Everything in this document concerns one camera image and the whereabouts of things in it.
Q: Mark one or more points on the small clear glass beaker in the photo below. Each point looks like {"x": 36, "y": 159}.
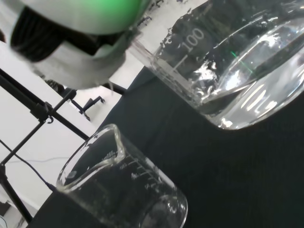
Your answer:
{"x": 133, "y": 187}

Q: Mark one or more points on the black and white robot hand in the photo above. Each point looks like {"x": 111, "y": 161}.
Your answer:
{"x": 71, "y": 21}

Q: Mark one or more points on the black tripod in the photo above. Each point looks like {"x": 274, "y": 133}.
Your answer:
{"x": 35, "y": 109}

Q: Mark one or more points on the black bench cloth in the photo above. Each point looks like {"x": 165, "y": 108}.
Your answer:
{"x": 225, "y": 171}

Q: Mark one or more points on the black office chair base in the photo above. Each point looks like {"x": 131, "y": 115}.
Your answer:
{"x": 92, "y": 102}

